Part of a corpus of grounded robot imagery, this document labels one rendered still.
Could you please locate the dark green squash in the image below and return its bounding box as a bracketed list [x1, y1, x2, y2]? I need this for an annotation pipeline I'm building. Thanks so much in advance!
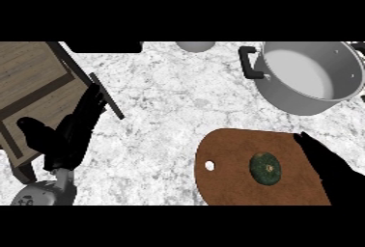
[248, 151, 282, 186]

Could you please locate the brown wooden cabinet door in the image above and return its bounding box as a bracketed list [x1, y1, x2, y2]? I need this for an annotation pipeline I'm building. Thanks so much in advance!
[0, 41, 127, 185]

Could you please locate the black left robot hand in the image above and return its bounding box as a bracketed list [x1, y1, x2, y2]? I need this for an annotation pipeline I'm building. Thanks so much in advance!
[16, 82, 109, 172]

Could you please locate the grey round bowl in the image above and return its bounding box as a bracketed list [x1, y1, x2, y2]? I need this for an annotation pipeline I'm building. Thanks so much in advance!
[174, 41, 217, 53]

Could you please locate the black appliance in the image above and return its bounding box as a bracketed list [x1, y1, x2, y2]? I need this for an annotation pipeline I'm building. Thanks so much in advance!
[60, 41, 143, 54]

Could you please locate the grey pot with black handles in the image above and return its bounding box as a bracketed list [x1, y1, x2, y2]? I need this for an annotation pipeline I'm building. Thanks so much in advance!
[238, 41, 365, 117]

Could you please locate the brown wooden cutting board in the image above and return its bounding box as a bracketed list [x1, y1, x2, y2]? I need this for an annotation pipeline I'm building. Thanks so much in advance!
[193, 127, 332, 206]

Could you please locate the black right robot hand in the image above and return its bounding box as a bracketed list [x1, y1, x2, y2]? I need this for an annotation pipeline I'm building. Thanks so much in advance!
[292, 130, 365, 206]

